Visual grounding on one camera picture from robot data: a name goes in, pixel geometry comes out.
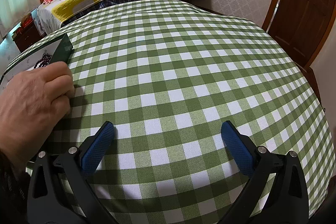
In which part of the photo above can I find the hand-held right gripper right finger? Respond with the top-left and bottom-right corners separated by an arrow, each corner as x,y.
220,120 -> 310,224

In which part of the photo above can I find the brown wooden door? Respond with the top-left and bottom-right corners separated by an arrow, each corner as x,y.
262,0 -> 336,70

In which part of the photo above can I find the green checked tablecloth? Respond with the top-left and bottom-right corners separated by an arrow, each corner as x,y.
5,0 -> 332,224

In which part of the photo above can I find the person's left hand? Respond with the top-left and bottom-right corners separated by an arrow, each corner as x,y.
0,61 -> 75,172

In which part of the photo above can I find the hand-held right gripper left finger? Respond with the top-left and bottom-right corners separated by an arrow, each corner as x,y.
26,121 -> 118,224

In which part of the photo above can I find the dark wooden nightstand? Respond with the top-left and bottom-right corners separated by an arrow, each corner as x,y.
13,22 -> 44,53

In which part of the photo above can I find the dark red bead bracelet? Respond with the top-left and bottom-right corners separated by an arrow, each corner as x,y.
33,49 -> 53,70

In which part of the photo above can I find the dark green shallow box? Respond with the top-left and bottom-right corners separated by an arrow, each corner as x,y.
0,34 -> 74,91

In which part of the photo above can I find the red box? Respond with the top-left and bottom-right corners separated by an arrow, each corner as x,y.
21,17 -> 35,28

